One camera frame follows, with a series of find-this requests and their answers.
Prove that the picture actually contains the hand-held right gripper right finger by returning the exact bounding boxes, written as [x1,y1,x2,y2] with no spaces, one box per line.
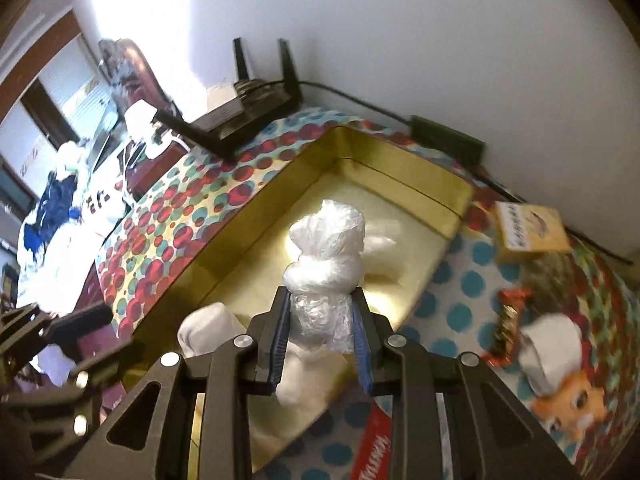
[350,287,583,480]

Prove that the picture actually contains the white plush toy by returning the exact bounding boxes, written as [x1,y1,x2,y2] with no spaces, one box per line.
[51,140,87,182]

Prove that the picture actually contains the window blinds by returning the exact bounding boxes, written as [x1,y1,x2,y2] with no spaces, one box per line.
[37,34,109,112]

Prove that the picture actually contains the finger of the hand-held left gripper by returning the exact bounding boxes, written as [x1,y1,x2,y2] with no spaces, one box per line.
[42,304,136,401]

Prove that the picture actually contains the gold metal tin tray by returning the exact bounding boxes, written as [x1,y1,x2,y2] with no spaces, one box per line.
[117,126,476,477]

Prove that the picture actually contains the small yellow cardboard box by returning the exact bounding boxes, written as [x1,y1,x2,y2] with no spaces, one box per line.
[494,201,572,262]

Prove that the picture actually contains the black power adapter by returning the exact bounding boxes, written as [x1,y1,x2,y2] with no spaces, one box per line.
[409,114,487,162]

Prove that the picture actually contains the colourful dotted tablecloth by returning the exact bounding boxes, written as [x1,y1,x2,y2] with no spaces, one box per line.
[94,105,640,480]

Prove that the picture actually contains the red candy wrapper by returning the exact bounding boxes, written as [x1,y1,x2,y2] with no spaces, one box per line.
[486,286,532,367]

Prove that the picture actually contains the white box with label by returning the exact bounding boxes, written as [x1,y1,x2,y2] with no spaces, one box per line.
[206,81,247,122]

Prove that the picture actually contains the white sock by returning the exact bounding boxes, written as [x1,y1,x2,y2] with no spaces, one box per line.
[176,301,248,361]
[516,311,584,397]

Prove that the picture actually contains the white charger cables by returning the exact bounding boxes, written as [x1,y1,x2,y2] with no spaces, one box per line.
[142,127,193,157]

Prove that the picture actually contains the red and teal medicine box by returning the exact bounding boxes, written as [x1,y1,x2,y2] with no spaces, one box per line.
[349,401,397,480]

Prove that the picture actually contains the dark wooden headboard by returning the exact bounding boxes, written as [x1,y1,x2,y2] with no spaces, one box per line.
[96,36,167,112]

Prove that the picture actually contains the dark wooden nightstand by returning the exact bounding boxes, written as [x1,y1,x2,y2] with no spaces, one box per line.
[117,110,201,201]

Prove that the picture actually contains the white crumpled cloth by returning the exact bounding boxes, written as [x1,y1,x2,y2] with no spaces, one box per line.
[274,347,351,411]

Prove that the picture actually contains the orange rubber toy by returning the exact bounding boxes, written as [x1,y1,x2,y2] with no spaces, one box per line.
[529,367,603,438]

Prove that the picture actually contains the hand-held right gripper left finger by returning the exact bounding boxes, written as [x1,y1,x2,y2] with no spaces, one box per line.
[65,287,293,480]

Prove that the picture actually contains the white rolled sock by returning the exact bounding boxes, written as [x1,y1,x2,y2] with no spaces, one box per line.
[176,301,248,361]

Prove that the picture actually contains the black wifi router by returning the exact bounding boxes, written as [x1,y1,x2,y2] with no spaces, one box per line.
[154,36,302,162]

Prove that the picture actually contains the blue clothing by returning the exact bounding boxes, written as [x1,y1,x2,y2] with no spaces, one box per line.
[21,169,82,262]

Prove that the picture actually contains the black power cable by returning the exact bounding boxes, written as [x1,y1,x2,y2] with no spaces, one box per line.
[299,79,637,267]

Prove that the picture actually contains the large white plastic bag wad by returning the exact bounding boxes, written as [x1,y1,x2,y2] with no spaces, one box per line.
[281,199,369,357]

